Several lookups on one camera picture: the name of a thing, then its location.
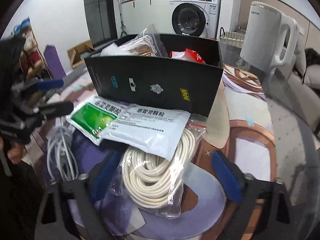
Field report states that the white electric kettle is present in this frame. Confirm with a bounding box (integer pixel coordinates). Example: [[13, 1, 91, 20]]
[[240, 1, 299, 72]]

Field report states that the bagged white brown-striped rope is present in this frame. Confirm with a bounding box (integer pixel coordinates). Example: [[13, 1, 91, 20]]
[[117, 24, 166, 57]]

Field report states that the grey sofa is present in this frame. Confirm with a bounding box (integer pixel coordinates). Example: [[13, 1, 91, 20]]
[[274, 40, 319, 134]]

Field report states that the red balloon glue packet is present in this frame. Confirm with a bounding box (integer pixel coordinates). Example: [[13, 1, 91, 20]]
[[170, 48, 205, 64]]

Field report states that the black cardboard box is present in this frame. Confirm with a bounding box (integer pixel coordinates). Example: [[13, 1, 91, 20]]
[[85, 34, 223, 117]]

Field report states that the white charger cable bundle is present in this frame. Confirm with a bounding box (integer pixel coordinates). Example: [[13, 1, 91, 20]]
[[46, 115, 79, 182]]

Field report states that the white washing machine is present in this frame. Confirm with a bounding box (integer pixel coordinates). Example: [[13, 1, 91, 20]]
[[169, 0, 221, 39]]

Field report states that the woven laundry basket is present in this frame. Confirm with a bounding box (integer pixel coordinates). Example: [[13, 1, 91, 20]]
[[219, 27, 245, 48]]

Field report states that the white plush toy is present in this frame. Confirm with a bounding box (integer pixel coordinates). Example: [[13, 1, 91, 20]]
[[100, 43, 132, 56]]

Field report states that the purple yoga mat roll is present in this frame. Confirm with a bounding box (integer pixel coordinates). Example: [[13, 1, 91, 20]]
[[43, 45, 66, 79]]

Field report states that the person's left hand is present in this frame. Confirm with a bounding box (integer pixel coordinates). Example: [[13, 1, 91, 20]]
[[6, 142, 25, 165]]

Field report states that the white kitchen cabinet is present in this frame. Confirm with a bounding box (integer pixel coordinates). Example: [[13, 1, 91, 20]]
[[122, 0, 175, 34]]

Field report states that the wooden shoe rack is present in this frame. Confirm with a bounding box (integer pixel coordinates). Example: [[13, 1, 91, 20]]
[[11, 17, 52, 82]]

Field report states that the white medicine sachet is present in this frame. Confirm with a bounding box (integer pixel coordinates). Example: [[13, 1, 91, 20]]
[[100, 104, 190, 160]]

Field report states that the brown cardboard box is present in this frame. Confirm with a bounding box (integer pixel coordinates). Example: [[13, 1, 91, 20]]
[[67, 40, 94, 69]]

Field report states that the bagged cream rope coil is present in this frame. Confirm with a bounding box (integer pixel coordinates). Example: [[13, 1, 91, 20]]
[[109, 121, 207, 221]]

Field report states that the black glass door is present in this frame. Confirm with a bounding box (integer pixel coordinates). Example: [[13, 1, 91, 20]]
[[84, 0, 117, 46]]

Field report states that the green medicine sachet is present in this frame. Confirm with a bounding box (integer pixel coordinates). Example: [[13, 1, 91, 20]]
[[66, 95, 127, 146]]

